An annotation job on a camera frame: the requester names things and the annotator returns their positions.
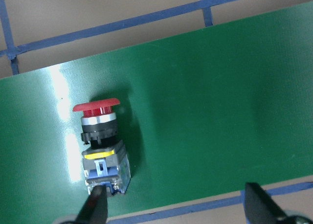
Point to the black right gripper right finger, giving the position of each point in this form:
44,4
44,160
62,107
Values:
259,207

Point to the red mushroom push button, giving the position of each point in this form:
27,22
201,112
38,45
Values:
105,161

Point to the green conveyor belt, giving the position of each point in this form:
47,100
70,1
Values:
201,113

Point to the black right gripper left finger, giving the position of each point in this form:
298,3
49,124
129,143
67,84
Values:
95,208

